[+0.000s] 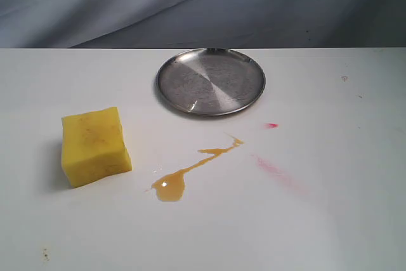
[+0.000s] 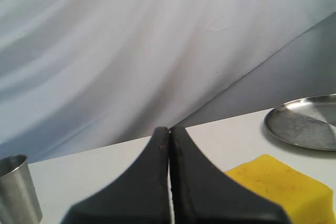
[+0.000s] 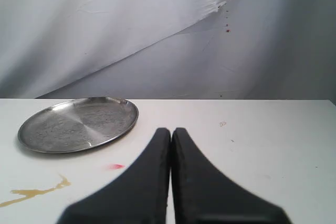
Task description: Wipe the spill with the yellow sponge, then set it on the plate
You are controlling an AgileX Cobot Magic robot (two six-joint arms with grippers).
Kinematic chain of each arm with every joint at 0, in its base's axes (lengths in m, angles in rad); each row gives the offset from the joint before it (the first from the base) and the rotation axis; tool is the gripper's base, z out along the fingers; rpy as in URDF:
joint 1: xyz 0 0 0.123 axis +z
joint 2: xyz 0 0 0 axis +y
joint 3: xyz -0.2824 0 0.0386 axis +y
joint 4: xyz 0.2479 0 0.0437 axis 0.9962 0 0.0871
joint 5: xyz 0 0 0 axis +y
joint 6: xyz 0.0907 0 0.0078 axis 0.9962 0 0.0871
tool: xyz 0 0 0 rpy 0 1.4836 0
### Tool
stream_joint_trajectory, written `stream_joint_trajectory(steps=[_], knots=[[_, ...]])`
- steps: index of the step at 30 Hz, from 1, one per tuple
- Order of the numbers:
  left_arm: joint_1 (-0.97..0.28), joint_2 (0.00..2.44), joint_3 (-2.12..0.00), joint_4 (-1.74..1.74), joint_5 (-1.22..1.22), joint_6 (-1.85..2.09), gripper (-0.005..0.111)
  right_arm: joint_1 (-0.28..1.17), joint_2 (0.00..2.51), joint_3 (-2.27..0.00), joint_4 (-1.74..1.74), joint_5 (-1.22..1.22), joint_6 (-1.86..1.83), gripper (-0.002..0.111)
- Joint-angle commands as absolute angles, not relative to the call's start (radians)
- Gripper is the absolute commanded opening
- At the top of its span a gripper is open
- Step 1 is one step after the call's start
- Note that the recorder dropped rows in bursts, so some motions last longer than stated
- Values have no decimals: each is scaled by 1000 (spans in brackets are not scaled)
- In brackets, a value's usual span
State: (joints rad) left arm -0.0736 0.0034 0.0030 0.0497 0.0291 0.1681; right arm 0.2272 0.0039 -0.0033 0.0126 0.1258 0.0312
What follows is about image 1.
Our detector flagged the yellow sponge block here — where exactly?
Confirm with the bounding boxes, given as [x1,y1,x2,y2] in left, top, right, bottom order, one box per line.
[61,107,132,188]

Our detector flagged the orange sauce spill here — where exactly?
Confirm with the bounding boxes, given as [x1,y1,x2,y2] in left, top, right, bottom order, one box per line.
[150,136,244,202]

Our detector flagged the round stainless steel plate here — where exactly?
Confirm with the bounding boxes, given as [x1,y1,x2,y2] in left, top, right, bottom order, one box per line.
[155,48,266,117]

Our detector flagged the grey backdrop cloth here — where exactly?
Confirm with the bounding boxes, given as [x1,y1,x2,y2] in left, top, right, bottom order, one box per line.
[1,0,405,48]

